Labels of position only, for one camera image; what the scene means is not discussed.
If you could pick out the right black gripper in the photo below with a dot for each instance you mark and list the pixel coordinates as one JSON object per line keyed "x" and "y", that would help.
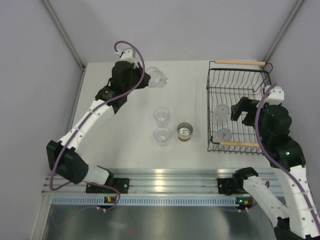
{"x": 245, "y": 104}

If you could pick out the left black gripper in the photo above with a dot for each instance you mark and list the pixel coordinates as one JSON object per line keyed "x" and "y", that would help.
{"x": 145, "y": 81}

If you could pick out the black wire dish rack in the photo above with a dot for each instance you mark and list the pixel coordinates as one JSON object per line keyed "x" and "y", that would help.
{"x": 233, "y": 96}

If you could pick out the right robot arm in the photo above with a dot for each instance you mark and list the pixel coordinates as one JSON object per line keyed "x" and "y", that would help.
{"x": 298, "y": 218}

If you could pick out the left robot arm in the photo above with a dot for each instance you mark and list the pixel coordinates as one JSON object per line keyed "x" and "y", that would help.
{"x": 65, "y": 155}

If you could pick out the steel cup cork base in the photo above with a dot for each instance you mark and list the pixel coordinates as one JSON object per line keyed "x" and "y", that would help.
{"x": 184, "y": 131}

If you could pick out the clear plastic cup bottom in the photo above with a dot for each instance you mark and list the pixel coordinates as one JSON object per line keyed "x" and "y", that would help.
{"x": 162, "y": 136}

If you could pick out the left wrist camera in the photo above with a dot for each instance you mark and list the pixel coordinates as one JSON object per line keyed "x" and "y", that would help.
{"x": 127, "y": 55}

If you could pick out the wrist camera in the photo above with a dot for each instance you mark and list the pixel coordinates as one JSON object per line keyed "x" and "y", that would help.
{"x": 127, "y": 55}
{"x": 275, "y": 97}

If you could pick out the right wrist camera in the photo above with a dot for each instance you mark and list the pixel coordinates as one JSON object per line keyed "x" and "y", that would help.
{"x": 275, "y": 97}

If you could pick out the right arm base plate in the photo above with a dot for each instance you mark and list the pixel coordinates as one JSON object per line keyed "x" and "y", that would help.
{"x": 227, "y": 186}

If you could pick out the slotted grey cable duct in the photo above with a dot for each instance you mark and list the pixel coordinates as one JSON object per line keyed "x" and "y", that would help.
{"x": 189, "y": 201}

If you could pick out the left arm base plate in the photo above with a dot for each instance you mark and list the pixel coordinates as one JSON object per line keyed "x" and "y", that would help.
{"x": 120, "y": 184}

